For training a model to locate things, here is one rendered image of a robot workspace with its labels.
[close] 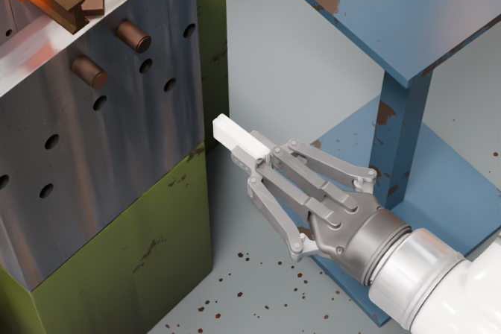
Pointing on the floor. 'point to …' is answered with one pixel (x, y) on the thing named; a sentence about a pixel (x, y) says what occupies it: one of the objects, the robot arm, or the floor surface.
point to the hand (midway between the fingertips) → (241, 143)
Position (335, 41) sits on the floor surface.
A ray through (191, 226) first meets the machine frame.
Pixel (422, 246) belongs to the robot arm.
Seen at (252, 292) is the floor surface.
